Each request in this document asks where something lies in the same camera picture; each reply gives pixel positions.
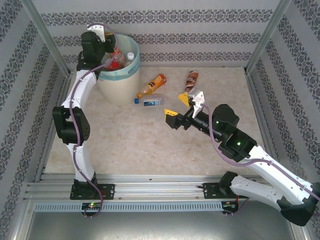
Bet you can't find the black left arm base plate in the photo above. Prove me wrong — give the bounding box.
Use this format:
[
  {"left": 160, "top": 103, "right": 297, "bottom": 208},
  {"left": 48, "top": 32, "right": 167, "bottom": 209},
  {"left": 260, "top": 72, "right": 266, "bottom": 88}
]
[{"left": 69, "top": 183, "right": 116, "bottom": 201}]

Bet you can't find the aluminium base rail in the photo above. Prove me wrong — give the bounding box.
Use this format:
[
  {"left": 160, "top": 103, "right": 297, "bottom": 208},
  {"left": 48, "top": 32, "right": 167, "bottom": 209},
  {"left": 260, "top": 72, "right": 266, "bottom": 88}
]
[{"left": 23, "top": 174, "right": 295, "bottom": 202}]

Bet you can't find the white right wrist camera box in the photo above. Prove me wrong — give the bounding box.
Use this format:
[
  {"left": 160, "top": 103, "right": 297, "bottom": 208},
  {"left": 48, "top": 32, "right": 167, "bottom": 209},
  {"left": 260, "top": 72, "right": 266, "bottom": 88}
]
[{"left": 187, "top": 88, "right": 205, "bottom": 119}]

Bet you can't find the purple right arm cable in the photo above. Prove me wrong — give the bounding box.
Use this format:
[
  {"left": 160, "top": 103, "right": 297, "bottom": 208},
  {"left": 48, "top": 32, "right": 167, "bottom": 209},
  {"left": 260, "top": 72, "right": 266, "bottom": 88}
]
[{"left": 200, "top": 103, "right": 320, "bottom": 218}]

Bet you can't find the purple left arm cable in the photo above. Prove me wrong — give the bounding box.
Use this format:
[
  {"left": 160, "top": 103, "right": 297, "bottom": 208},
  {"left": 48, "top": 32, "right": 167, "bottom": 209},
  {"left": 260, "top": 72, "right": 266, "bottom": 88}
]
[{"left": 69, "top": 22, "right": 120, "bottom": 219}]

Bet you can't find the white ribbed plastic bin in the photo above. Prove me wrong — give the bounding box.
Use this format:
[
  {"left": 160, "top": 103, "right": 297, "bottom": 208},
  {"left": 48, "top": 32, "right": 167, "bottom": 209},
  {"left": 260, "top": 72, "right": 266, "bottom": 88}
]
[{"left": 96, "top": 67, "right": 141, "bottom": 106}]

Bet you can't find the clear water bottle red label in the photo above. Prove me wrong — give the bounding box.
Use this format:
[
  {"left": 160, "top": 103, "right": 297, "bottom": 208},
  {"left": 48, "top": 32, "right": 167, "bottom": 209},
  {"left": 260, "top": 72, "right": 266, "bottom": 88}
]
[{"left": 124, "top": 51, "right": 136, "bottom": 68}]

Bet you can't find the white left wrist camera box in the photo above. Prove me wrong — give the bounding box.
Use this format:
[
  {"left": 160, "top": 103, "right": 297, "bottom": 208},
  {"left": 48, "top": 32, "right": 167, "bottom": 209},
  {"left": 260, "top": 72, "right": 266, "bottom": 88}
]
[{"left": 86, "top": 23, "right": 106, "bottom": 43}]

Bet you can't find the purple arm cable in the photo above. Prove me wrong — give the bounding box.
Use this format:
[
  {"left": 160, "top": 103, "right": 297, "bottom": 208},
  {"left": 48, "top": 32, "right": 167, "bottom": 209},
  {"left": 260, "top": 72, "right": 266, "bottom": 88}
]
[
  {"left": 69, "top": 22, "right": 120, "bottom": 219},
  {"left": 200, "top": 103, "right": 320, "bottom": 218}
]

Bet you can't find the teal plastic bin liner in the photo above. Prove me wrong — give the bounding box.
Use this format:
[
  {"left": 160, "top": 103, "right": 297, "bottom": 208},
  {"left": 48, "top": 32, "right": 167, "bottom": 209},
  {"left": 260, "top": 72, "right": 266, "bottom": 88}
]
[{"left": 96, "top": 33, "right": 141, "bottom": 82}]

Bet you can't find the grey sheet metal panel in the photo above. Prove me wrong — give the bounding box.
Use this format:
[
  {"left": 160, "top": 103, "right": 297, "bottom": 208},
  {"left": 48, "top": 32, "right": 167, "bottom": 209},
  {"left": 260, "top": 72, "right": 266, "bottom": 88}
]
[{"left": 23, "top": 209, "right": 307, "bottom": 240}]

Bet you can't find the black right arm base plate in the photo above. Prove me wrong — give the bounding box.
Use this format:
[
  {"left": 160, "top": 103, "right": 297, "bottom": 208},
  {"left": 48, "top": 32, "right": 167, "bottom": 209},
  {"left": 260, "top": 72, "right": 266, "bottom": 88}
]
[{"left": 201, "top": 181, "right": 249, "bottom": 200}]

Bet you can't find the aluminium side rail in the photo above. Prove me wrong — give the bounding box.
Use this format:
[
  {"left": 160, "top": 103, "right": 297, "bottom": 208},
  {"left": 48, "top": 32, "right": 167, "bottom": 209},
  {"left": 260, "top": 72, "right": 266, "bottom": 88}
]
[
  {"left": 244, "top": 66, "right": 285, "bottom": 176},
  {"left": 33, "top": 71, "right": 72, "bottom": 183}
]

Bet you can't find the aluminium frame post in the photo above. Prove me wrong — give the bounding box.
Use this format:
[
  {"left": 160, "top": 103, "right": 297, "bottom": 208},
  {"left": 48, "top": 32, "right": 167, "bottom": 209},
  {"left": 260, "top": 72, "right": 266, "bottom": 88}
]
[
  {"left": 245, "top": 0, "right": 293, "bottom": 75},
  {"left": 19, "top": 0, "right": 71, "bottom": 76}
]

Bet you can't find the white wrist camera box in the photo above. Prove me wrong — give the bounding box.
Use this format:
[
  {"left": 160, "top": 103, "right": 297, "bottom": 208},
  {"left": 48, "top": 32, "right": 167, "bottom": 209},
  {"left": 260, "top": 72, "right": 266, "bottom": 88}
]
[
  {"left": 187, "top": 88, "right": 205, "bottom": 119},
  {"left": 86, "top": 23, "right": 106, "bottom": 43}
]

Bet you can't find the slotted grey cable duct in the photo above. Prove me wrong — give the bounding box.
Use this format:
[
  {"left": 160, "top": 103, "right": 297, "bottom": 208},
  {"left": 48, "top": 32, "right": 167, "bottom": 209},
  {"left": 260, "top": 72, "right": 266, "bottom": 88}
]
[{"left": 33, "top": 201, "right": 224, "bottom": 213}]

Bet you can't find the brown label plastic bottle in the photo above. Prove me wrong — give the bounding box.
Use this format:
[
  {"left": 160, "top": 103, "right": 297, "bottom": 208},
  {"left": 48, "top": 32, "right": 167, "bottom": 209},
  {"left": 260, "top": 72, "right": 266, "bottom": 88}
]
[{"left": 184, "top": 70, "right": 200, "bottom": 93}]

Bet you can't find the orange juice bottle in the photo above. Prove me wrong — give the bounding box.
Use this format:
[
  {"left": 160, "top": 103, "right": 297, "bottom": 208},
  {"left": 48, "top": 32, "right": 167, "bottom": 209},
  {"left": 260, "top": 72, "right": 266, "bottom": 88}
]
[{"left": 136, "top": 73, "right": 168, "bottom": 99}]

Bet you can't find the clear bottle blue label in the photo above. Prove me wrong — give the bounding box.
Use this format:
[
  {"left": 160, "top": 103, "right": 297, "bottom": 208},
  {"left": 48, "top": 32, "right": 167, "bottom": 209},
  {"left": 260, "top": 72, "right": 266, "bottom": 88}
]
[{"left": 133, "top": 93, "right": 165, "bottom": 107}]

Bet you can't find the left small circuit board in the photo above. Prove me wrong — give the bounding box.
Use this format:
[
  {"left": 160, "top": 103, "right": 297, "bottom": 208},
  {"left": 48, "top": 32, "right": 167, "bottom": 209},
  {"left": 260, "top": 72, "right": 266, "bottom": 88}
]
[{"left": 81, "top": 201, "right": 104, "bottom": 210}]

